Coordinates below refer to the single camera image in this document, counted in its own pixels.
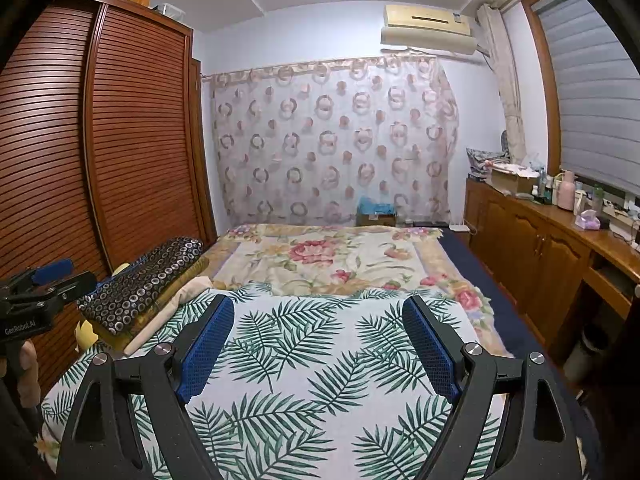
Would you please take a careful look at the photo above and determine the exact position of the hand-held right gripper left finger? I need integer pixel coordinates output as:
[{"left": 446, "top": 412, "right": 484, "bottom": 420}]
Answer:
[{"left": 55, "top": 294, "right": 236, "bottom": 480}]

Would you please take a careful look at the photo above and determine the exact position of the floral blanket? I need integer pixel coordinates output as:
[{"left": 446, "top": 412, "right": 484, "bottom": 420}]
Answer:
[{"left": 207, "top": 222, "right": 501, "bottom": 351}]

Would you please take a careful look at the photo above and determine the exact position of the navy bed sheet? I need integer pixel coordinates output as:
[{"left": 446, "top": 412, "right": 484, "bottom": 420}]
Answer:
[{"left": 437, "top": 227, "right": 606, "bottom": 480}]

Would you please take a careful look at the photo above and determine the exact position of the navy ring-patterned satin shirt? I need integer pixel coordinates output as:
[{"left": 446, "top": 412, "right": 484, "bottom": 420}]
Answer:
[{"left": 76, "top": 236, "right": 205, "bottom": 336}]

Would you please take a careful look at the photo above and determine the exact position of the brown gold folded blanket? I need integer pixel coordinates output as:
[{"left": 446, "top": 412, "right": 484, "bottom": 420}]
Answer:
[{"left": 97, "top": 255, "right": 211, "bottom": 353}]

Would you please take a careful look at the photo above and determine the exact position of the grey bin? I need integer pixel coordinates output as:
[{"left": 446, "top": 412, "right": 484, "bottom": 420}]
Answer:
[{"left": 565, "top": 325, "right": 611, "bottom": 376}]

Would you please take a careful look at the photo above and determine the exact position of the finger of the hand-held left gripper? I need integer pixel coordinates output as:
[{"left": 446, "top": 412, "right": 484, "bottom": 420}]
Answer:
[
  {"left": 10, "top": 259, "right": 76, "bottom": 291},
  {"left": 30, "top": 271, "right": 98, "bottom": 306}
]

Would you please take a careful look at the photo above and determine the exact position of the palm leaf print sheet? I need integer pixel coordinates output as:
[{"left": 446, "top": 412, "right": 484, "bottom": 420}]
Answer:
[{"left": 35, "top": 280, "right": 506, "bottom": 480}]

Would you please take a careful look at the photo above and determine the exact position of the small brown box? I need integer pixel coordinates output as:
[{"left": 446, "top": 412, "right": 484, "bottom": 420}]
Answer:
[{"left": 356, "top": 213, "right": 398, "bottom": 228}]

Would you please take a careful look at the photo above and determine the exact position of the person's left hand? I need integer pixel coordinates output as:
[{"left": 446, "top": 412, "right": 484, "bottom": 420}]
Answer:
[{"left": 17, "top": 340, "right": 43, "bottom": 408}]

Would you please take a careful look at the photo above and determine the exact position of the wooden sideboard cabinet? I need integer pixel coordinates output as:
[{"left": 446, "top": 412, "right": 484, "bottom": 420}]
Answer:
[{"left": 464, "top": 176, "right": 640, "bottom": 366}]

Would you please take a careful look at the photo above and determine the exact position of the grey window blind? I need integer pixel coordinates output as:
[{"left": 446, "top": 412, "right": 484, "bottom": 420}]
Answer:
[{"left": 530, "top": 0, "right": 640, "bottom": 196}]

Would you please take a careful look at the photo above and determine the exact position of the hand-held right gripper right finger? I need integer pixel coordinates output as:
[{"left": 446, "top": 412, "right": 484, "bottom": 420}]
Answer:
[{"left": 401, "top": 295, "right": 583, "bottom": 480}]

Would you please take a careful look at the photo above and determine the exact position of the blue cloth bundle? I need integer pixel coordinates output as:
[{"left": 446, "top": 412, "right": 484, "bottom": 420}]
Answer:
[{"left": 357, "top": 196, "right": 397, "bottom": 216}]

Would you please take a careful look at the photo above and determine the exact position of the cream pillow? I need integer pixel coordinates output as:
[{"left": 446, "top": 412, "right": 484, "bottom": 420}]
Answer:
[{"left": 122, "top": 275, "right": 216, "bottom": 357}]

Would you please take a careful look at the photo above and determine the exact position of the wooden louvred wardrobe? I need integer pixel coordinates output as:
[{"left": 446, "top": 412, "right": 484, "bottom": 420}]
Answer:
[{"left": 0, "top": 0, "right": 218, "bottom": 401}]

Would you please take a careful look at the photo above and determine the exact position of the sheer ring-patterned curtain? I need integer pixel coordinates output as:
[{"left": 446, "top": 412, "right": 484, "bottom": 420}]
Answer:
[{"left": 202, "top": 55, "right": 461, "bottom": 228}]

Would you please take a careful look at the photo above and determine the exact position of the open cardboard box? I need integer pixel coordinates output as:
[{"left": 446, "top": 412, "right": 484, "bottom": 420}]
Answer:
[{"left": 490, "top": 166, "right": 538, "bottom": 196}]

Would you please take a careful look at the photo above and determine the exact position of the pink thermos bottle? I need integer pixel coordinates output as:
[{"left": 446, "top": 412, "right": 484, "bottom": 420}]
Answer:
[{"left": 556, "top": 170, "right": 577, "bottom": 211}]

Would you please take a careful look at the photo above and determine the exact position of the beige drape curtain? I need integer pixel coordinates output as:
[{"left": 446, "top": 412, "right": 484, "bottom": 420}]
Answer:
[{"left": 476, "top": 4, "right": 528, "bottom": 161}]

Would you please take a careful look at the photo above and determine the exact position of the cream wall air conditioner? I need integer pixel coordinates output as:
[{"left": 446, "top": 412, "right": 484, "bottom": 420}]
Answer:
[{"left": 380, "top": 4, "right": 478, "bottom": 56}]

